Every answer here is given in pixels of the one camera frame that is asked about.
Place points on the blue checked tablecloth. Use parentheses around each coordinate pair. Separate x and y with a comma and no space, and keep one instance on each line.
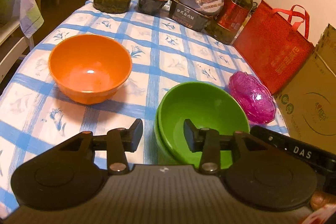
(157,48)

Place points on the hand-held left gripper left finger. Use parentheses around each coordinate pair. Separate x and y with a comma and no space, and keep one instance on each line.
(136,134)

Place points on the dark rectangular instant meal box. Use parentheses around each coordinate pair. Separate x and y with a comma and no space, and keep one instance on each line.
(187,18)

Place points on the orange plastic bowl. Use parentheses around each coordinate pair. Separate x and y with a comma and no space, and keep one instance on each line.
(89,74)

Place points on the white shelf rack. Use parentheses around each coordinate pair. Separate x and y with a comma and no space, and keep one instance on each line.
(10,29)

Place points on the person's right hand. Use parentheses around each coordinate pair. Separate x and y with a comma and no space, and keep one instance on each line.
(323,200)

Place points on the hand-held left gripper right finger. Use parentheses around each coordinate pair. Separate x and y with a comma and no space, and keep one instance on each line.
(190,136)

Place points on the red tote bag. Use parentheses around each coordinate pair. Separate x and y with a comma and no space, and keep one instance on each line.
(270,50)

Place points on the purple translucent plate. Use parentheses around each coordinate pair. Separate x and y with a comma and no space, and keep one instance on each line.
(252,95)
(262,119)
(258,122)

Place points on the dark cup containers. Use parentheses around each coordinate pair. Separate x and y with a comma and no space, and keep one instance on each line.
(152,5)

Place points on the large cardboard box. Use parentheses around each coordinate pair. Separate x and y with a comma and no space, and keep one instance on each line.
(309,103)

